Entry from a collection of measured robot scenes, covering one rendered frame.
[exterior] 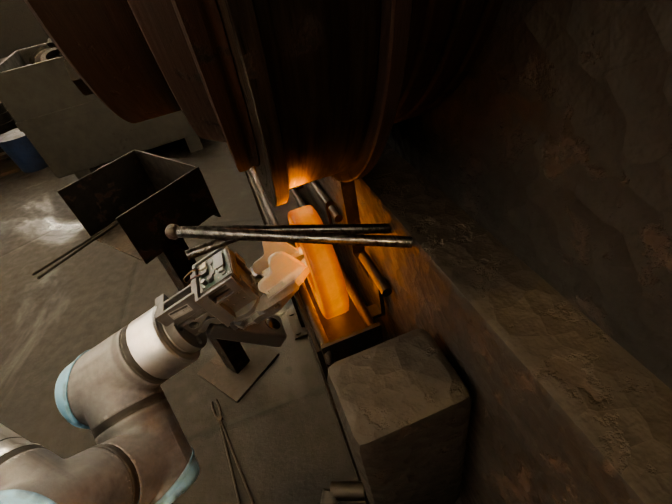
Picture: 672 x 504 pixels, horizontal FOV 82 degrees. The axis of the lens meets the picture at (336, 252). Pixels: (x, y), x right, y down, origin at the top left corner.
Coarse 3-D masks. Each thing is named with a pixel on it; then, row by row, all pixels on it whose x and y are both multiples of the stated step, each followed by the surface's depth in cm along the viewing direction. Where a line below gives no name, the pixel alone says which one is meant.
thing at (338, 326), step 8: (304, 280) 61; (312, 296) 58; (352, 304) 56; (320, 312) 56; (352, 312) 55; (320, 320) 55; (328, 320) 54; (336, 320) 54; (344, 320) 54; (352, 320) 54; (360, 320) 53; (328, 328) 53; (336, 328) 53; (344, 328) 53; (352, 328) 53; (360, 328) 52; (328, 336) 52; (336, 336) 52
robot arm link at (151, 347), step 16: (144, 320) 48; (128, 336) 48; (144, 336) 47; (160, 336) 47; (144, 352) 47; (160, 352) 47; (176, 352) 48; (144, 368) 47; (160, 368) 48; (176, 368) 49
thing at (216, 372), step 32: (128, 160) 98; (160, 160) 93; (64, 192) 88; (96, 192) 94; (128, 192) 100; (160, 192) 79; (192, 192) 85; (96, 224) 96; (128, 224) 76; (160, 224) 81; (192, 224) 88; (160, 256) 96; (224, 352) 120; (256, 352) 133; (224, 384) 126
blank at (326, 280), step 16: (304, 208) 49; (304, 224) 47; (304, 256) 49; (320, 256) 45; (336, 256) 45; (320, 272) 45; (336, 272) 45; (320, 288) 45; (336, 288) 46; (320, 304) 51; (336, 304) 47
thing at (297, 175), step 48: (240, 0) 14; (288, 0) 15; (336, 0) 16; (240, 48) 15; (288, 48) 16; (336, 48) 17; (288, 96) 18; (336, 96) 20; (288, 144) 22; (336, 144) 24; (288, 192) 26
